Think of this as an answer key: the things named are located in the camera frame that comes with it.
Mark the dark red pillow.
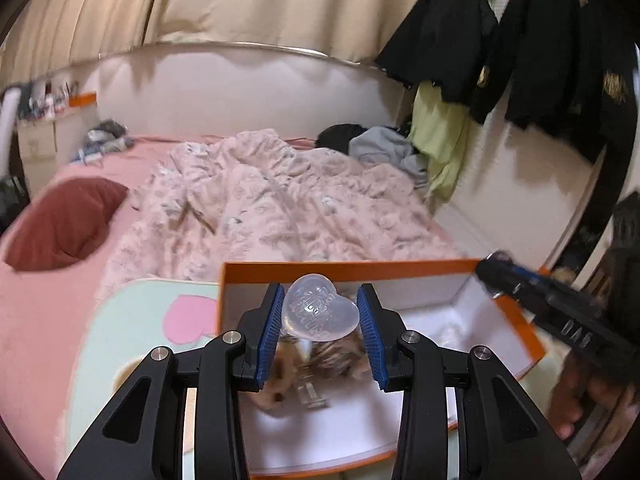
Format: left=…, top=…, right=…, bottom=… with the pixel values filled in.
left=5, top=178, right=130, bottom=272

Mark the black bag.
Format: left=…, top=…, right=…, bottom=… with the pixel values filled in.
left=0, top=175, right=26, bottom=231

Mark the beige curtain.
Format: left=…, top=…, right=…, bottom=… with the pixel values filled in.
left=0, top=0, right=436, bottom=91

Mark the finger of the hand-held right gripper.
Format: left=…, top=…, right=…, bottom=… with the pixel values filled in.
left=475, top=251, right=556, bottom=311

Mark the grey clothing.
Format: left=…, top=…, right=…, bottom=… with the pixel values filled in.
left=348, top=126, right=428, bottom=186

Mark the row of small bottles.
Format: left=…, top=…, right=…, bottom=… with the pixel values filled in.
left=15, top=77, right=81, bottom=121

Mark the black jacket with gold print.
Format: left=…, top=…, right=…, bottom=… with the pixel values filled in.
left=470, top=0, right=640, bottom=161

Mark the translucent heart-shaped case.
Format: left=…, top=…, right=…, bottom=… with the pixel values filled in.
left=281, top=272, right=360, bottom=341

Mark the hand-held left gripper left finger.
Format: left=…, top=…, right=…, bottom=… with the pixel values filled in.
left=56, top=282, right=286, bottom=480

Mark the orange cardboard box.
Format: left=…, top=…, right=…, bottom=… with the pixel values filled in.
left=217, top=258, right=547, bottom=476

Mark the person's right hand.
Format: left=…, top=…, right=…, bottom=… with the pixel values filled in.
left=547, top=350, right=636, bottom=441

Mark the yellow-green garment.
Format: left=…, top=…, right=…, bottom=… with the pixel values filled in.
left=406, top=80, right=473, bottom=206

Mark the brown cardboard box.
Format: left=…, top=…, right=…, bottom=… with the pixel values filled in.
left=17, top=120, right=58, bottom=166

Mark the white rolled tube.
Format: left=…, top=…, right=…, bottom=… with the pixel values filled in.
left=0, top=85, right=21, bottom=161

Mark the black hanging jacket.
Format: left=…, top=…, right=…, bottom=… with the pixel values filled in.
left=375, top=0, right=501, bottom=103

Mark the blue-grey clothing pile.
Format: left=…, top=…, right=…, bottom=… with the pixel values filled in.
left=70, top=119, right=135, bottom=166

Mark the pale green printed mat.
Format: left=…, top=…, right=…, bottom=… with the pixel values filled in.
left=65, top=277, right=501, bottom=480

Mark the brown-headed toy figure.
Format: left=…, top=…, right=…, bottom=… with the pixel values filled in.
left=257, top=340, right=303, bottom=413

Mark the black clothing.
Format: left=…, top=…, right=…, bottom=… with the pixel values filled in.
left=316, top=123, right=371, bottom=153

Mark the pink floral blanket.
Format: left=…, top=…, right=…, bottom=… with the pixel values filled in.
left=97, top=130, right=466, bottom=301

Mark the white padded headboard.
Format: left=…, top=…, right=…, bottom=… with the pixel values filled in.
left=92, top=42, right=406, bottom=141

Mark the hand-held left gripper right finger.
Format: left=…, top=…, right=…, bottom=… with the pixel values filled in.
left=356, top=283, right=583, bottom=480

